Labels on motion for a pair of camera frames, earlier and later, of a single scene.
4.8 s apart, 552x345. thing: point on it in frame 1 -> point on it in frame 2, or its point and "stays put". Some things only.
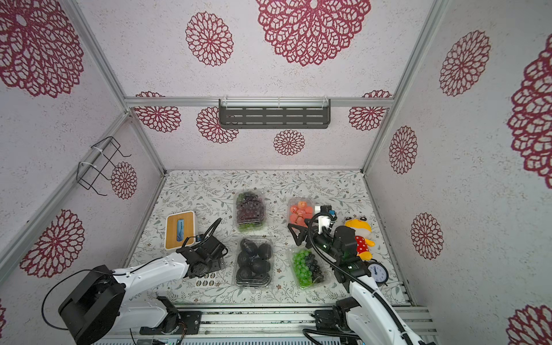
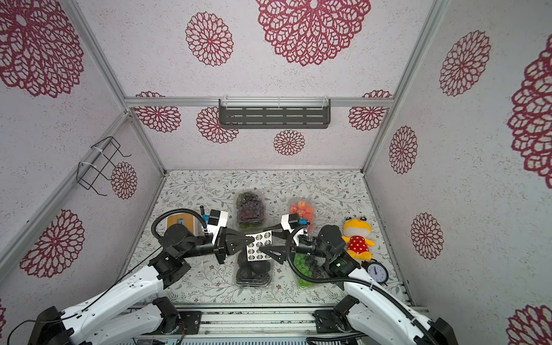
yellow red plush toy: x=362 y=231 stays put
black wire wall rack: x=98 y=162 stays put
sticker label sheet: x=209 y=280 -> x=264 y=238
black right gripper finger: x=308 y=244 -> x=278 y=252
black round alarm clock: x=378 y=272 stays put
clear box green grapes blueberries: x=309 y=269 stays put
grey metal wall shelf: x=274 y=113 stays put
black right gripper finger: x=302 y=230 -> x=278 y=233
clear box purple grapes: x=250 y=211 stays put
